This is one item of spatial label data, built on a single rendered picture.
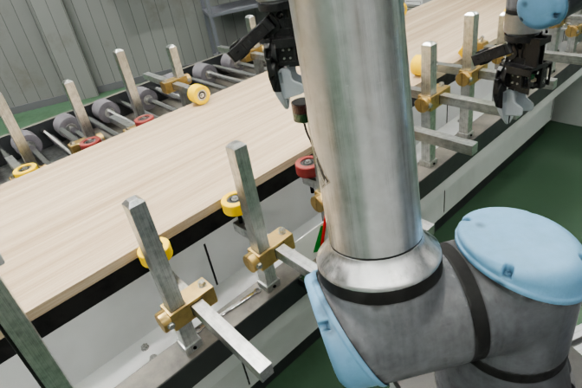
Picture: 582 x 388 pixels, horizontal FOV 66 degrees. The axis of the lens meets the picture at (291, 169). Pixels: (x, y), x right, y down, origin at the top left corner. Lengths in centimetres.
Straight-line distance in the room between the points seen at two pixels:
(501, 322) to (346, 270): 15
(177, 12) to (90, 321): 469
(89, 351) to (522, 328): 106
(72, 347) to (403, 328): 99
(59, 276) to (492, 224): 98
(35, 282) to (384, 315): 96
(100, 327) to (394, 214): 101
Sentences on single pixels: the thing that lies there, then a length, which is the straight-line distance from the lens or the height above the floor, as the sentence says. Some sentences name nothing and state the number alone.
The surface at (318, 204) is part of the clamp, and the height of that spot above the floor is 85.
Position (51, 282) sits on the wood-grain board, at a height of 90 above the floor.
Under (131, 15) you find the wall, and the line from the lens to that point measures 561.
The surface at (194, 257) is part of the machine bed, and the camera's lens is 131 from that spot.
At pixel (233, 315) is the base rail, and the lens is 120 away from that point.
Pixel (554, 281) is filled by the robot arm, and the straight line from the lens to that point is 45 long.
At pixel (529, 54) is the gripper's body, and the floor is 123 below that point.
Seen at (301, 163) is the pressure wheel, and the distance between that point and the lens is 133.
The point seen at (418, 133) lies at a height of 95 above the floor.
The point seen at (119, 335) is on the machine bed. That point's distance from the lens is 132.
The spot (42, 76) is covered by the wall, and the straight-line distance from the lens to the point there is 582.
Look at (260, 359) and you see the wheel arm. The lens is 93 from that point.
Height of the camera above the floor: 157
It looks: 30 degrees down
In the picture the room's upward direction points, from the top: 10 degrees counter-clockwise
